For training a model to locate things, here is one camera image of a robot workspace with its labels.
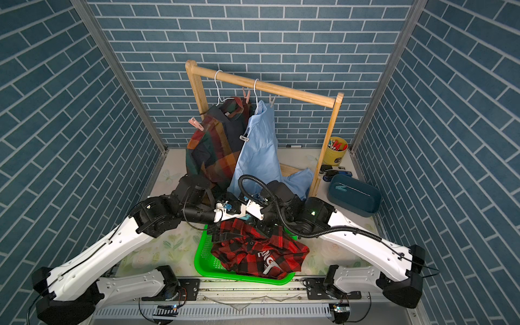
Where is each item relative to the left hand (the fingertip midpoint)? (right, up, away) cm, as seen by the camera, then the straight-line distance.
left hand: (246, 219), depth 63 cm
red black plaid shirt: (-4, -14, +12) cm, 19 cm away
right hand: (+1, 0, +1) cm, 2 cm away
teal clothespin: (0, +1, -1) cm, 1 cm away
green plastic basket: (-17, -21, +15) cm, 31 cm away
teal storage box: (+50, +1, +40) cm, 64 cm away
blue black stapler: (+38, +13, +41) cm, 57 cm away
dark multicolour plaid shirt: (-16, +22, +16) cm, 31 cm away
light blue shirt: (+3, +21, +16) cm, 27 cm away
